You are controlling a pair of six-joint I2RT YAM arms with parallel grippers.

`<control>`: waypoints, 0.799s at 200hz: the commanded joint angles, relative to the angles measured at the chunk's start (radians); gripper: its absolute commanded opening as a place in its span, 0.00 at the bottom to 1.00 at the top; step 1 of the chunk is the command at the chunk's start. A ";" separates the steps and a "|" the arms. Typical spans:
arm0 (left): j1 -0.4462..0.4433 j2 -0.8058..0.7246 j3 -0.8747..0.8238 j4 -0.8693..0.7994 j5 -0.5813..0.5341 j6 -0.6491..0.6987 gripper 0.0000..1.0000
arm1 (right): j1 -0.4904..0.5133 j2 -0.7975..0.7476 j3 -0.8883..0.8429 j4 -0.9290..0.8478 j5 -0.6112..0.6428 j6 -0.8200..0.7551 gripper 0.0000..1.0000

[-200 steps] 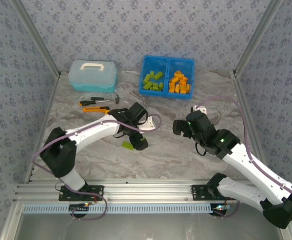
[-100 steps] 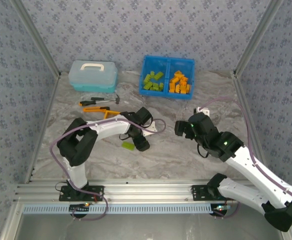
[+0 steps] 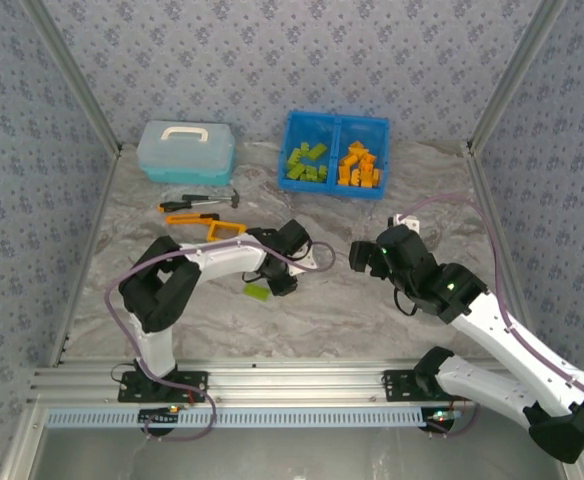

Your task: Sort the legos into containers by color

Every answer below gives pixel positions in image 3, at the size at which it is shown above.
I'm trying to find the orange toy saw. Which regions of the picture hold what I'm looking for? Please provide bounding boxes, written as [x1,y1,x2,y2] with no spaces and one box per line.
[205,219,249,244]

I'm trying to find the blue two-compartment plastic bin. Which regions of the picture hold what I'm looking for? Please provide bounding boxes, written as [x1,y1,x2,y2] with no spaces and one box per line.
[277,109,392,201]

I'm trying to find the small black controller board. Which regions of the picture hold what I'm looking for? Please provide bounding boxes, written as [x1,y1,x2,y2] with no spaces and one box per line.
[424,407,468,432]
[138,405,183,427]

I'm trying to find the black orange toy screwdriver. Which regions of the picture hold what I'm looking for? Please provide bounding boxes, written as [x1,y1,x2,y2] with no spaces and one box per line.
[158,198,223,213]

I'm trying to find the grey metal base pan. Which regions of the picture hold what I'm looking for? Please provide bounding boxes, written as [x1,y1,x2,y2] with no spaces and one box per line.
[0,404,584,480]

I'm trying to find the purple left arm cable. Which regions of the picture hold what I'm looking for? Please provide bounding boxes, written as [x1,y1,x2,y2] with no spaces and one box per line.
[103,237,338,444]

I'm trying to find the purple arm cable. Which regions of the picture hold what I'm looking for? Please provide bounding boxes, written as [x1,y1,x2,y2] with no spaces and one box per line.
[406,193,584,454]
[103,237,338,444]

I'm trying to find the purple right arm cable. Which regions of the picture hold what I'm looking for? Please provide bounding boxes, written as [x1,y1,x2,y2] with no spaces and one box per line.
[406,193,584,454]

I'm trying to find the aluminium side rail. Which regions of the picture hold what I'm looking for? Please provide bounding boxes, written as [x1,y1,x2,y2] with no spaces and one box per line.
[464,142,528,326]
[49,144,123,369]

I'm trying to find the aluminium cross rail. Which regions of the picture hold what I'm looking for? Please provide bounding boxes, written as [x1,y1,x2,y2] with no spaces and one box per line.
[27,355,516,407]

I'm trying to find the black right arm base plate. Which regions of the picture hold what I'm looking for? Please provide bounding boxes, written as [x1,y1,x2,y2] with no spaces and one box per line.
[382,368,456,403]

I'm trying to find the black handled toy hammer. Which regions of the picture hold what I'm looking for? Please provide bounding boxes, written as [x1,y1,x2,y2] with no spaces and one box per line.
[180,188,244,209]

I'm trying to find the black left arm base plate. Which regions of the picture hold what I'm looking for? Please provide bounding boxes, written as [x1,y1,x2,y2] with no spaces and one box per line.
[117,369,210,404]

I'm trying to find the slotted light blue cable duct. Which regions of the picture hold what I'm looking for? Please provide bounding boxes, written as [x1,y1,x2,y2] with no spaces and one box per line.
[45,407,426,430]

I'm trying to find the clear teal toolbox white handle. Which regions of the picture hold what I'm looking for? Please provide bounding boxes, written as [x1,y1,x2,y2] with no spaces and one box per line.
[136,119,237,189]

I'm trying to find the aluminium corner post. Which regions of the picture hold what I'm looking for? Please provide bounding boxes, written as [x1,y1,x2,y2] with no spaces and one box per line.
[20,0,124,157]
[465,0,569,157]

